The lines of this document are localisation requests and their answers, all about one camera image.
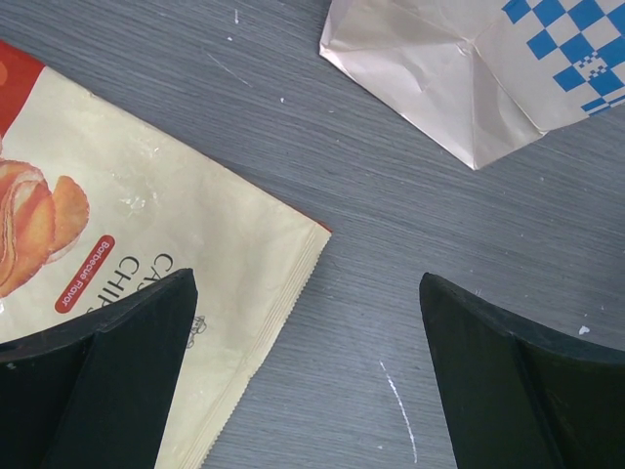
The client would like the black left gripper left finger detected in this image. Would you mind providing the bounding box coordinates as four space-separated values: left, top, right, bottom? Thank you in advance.
1 269 198 468

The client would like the cream red cassava chips bag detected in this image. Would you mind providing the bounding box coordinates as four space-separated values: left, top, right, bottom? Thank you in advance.
1 44 331 468

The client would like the blue checkered paper bag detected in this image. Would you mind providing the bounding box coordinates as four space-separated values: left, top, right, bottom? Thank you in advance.
319 0 624 169

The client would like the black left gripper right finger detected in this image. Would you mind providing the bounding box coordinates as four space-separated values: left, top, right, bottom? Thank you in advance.
419 274 624 468

